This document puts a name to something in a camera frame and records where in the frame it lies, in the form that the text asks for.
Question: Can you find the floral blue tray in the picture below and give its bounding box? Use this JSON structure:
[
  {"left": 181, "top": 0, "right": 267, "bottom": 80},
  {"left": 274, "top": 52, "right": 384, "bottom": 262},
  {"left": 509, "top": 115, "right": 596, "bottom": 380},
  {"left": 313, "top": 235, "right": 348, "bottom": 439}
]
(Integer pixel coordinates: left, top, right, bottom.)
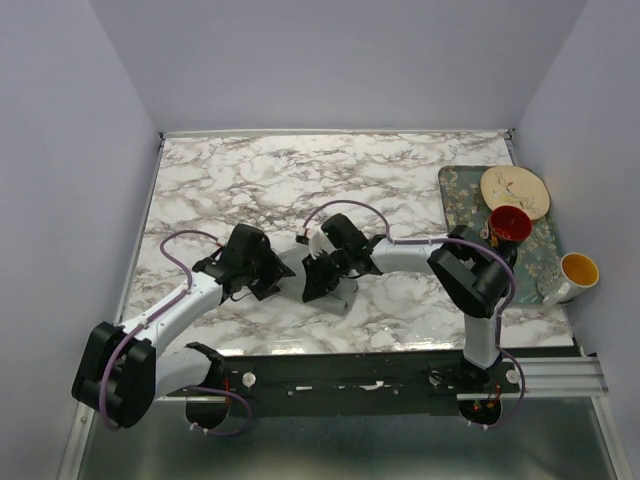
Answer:
[{"left": 438, "top": 165, "right": 564, "bottom": 306}]

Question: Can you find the black mounting base bar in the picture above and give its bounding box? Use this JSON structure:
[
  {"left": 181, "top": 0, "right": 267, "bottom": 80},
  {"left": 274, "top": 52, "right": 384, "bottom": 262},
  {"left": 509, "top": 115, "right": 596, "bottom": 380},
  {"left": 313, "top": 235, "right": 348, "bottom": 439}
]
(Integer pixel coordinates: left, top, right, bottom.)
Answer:
[{"left": 184, "top": 349, "right": 521, "bottom": 419}]

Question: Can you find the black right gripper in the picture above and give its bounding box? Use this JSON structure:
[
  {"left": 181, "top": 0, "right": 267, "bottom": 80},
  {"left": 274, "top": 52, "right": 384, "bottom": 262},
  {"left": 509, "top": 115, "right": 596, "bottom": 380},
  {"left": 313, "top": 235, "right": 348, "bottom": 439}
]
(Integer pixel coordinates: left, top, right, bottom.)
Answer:
[{"left": 301, "top": 249, "right": 352, "bottom": 303}]

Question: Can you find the grey cloth napkin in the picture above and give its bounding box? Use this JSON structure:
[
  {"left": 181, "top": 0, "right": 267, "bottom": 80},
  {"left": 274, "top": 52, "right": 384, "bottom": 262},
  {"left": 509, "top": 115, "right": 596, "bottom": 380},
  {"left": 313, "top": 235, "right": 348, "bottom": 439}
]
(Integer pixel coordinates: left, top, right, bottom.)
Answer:
[{"left": 277, "top": 245, "right": 358, "bottom": 316}]

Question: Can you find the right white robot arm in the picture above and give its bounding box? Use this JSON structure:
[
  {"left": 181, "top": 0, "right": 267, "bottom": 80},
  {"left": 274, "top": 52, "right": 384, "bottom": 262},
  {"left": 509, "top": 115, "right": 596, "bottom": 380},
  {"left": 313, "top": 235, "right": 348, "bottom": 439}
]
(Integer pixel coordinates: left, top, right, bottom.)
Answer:
[{"left": 296, "top": 214, "right": 516, "bottom": 392}]

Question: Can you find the white mug yellow inside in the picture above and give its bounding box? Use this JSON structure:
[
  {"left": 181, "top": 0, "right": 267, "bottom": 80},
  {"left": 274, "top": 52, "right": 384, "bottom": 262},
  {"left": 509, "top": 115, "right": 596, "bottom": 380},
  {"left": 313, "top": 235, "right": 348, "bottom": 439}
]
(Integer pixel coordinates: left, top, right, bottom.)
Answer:
[{"left": 537, "top": 253, "right": 600, "bottom": 307}]

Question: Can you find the aluminium frame rail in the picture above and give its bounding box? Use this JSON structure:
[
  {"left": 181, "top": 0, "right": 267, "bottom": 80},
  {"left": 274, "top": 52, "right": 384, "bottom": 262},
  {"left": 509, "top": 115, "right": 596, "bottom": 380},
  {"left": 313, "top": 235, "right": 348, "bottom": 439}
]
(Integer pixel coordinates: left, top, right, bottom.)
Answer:
[{"left": 519, "top": 357, "right": 609, "bottom": 398}]

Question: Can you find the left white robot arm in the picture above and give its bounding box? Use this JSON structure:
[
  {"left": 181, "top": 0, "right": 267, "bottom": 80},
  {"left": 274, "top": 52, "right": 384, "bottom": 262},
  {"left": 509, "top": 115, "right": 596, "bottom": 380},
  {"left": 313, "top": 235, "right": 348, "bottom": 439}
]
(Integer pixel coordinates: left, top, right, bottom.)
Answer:
[{"left": 71, "top": 224, "right": 295, "bottom": 430}]

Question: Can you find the beige floral plate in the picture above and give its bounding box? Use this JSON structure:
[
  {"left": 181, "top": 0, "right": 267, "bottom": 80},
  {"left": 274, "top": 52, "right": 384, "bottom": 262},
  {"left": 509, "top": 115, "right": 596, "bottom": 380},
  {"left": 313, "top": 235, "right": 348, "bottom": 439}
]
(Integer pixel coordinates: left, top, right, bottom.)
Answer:
[{"left": 480, "top": 165, "right": 551, "bottom": 221}]

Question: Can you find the black mug red inside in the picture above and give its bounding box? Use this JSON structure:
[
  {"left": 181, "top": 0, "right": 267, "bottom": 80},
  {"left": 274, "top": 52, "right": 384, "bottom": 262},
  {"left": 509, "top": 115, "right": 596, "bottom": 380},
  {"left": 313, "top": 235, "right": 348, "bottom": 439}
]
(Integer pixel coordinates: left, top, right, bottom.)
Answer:
[{"left": 480, "top": 205, "right": 533, "bottom": 268}]

